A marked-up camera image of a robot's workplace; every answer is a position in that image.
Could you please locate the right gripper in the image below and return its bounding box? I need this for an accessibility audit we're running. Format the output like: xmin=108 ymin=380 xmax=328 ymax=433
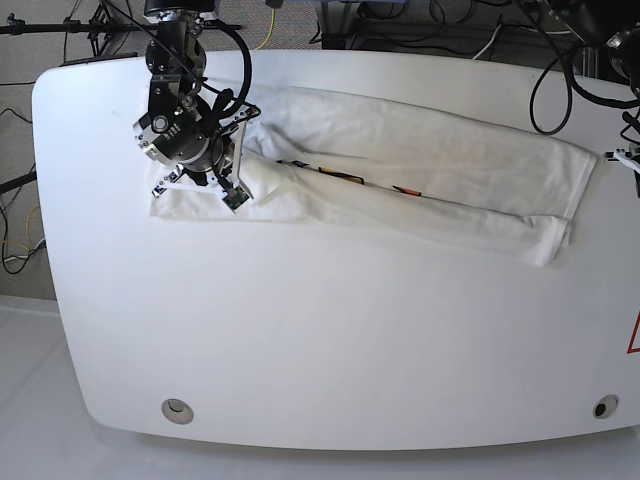
xmin=133 ymin=103 xmax=261 ymax=198

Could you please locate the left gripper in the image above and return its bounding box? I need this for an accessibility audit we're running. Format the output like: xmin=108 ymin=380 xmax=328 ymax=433
xmin=604 ymin=112 xmax=640 ymax=197

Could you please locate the white printed T-shirt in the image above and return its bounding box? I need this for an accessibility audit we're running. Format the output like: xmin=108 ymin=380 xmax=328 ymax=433
xmin=148 ymin=85 xmax=598 ymax=266

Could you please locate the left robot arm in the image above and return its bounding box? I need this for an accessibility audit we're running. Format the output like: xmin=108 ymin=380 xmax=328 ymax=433
xmin=547 ymin=0 xmax=639 ymax=179

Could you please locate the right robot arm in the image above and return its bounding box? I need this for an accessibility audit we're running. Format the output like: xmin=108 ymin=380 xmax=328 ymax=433
xmin=134 ymin=1 xmax=261 ymax=211

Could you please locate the black tripod stand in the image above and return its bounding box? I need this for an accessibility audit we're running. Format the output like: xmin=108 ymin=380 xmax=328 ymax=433
xmin=0 ymin=0 xmax=241 ymax=196

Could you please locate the black table grommet right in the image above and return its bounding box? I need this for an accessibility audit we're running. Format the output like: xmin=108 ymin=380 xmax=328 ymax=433
xmin=593 ymin=394 xmax=620 ymax=419

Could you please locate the grey table grommet left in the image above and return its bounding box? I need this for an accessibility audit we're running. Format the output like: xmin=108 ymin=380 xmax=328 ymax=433
xmin=161 ymin=399 xmax=194 ymax=425

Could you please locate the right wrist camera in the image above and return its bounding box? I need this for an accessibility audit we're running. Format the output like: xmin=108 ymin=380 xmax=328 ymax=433
xmin=222 ymin=186 xmax=252 ymax=213

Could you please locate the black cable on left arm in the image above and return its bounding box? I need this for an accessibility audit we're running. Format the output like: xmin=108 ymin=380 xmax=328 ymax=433
xmin=528 ymin=19 xmax=640 ymax=136

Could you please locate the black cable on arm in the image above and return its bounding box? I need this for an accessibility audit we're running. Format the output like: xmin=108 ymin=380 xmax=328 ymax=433
xmin=528 ymin=19 xmax=640 ymax=136
xmin=199 ymin=19 xmax=253 ymax=119

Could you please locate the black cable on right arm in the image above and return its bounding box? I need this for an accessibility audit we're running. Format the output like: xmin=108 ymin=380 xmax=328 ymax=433
xmin=199 ymin=19 xmax=253 ymax=119

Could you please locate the yellow cable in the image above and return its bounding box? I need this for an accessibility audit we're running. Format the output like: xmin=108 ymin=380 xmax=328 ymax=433
xmin=256 ymin=0 xmax=281 ymax=51

